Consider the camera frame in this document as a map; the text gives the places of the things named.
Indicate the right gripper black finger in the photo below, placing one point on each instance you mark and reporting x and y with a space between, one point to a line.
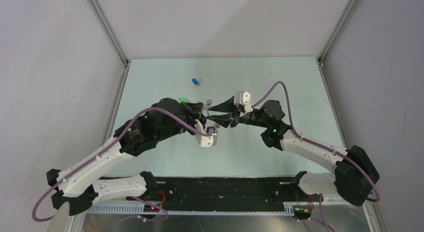
225 107
224 120

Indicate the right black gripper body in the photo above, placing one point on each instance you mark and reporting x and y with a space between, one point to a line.
251 118

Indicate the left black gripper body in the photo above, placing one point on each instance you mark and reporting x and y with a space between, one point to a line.
188 114

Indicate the green tagged key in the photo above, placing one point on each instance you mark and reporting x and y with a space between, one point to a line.
185 100

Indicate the blue tagged brass key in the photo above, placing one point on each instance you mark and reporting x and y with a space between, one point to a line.
208 103

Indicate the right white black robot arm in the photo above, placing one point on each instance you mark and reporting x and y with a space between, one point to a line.
354 172

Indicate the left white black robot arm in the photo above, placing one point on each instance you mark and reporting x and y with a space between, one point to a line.
82 185

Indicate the blue capped key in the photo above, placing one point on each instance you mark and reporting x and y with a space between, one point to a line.
196 81

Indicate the right electronics board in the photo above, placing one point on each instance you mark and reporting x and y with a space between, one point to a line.
300 213

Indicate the electronics board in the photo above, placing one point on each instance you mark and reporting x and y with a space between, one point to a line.
300 213
151 208

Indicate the left electronics board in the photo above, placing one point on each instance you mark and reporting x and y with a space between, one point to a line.
151 208

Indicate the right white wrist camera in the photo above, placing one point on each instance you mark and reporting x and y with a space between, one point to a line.
242 102

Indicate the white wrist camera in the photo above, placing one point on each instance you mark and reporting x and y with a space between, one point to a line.
206 136
242 102

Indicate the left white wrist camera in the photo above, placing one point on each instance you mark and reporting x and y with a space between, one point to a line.
206 136

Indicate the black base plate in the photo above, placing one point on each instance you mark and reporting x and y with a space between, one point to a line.
227 193

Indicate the grey slotted cable duct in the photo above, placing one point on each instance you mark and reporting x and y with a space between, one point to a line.
142 209

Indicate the left aluminium frame post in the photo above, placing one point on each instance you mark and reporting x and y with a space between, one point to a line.
104 23

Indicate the aluminium frame post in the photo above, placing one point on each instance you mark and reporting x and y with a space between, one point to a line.
104 23
340 25

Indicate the right aluminium frame post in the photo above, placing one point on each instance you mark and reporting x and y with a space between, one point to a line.
340 25

